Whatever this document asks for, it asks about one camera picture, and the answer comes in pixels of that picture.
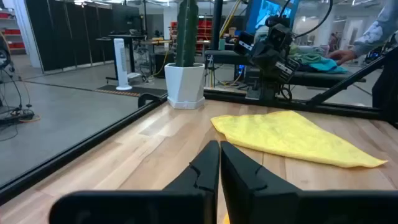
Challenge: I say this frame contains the black standing desk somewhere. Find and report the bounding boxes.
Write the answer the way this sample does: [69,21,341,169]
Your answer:
[95,33,147,82]

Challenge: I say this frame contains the floor power strip with cables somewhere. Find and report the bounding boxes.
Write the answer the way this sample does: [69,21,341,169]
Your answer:
[0,107,41,126]

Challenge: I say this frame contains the black side table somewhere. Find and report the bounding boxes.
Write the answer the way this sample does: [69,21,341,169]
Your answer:
[204,49,367,90]

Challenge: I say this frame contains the black monitor stand post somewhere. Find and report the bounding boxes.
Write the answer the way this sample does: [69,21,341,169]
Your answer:
[210,0,224,51]

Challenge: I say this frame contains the white tower fan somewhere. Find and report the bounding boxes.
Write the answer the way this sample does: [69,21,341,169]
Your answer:
[113,37,133,91]

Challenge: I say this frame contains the yellow microfiber towel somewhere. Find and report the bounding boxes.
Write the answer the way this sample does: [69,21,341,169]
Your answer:
[210,110,389,169]

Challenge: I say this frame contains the red storage shelving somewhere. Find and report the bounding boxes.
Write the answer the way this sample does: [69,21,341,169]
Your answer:
[169,19,214,53]

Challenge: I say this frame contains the person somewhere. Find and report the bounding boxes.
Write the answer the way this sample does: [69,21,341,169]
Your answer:
[353,0,398,121]

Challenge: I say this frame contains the black cabinet box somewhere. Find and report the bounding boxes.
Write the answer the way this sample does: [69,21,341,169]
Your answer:
[149,50,175,79]

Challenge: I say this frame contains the green folded towel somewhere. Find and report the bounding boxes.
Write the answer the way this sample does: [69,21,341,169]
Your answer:
[289,52,325,66]

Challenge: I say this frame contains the blue-screen monitor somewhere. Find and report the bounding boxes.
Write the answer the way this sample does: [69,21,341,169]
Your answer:
[244,0,300,32]

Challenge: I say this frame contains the black striped-edge floor mat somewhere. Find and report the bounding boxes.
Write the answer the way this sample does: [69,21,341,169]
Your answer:
[95,83,169,98]

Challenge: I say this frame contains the black partition panels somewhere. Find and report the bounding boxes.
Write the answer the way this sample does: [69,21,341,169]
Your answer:
[24,0,141,73]

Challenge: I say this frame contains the black diagonal frame strut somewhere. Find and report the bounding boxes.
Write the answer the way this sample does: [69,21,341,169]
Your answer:
[306,45,398,107]

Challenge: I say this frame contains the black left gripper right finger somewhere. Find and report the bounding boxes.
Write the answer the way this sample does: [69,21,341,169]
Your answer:
[220,141,398,224]

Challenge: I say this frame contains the person's hand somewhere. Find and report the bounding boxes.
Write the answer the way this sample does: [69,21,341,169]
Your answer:
[327,49,358,65]

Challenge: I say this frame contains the white faceted plant pot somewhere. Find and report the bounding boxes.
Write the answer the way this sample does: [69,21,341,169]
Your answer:
[164,62,206,110]

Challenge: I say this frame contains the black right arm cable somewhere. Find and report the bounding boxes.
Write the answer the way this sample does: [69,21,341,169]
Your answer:
[292,0,334,40]

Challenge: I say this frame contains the teal folded towel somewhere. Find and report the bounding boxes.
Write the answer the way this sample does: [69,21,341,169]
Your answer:
[306,57,349,75]

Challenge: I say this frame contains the white shelf with red bins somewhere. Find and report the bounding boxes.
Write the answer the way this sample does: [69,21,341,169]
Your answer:
[0,8,27,56]

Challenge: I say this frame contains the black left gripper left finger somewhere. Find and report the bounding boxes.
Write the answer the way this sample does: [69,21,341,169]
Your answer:
[49,140,220,224]

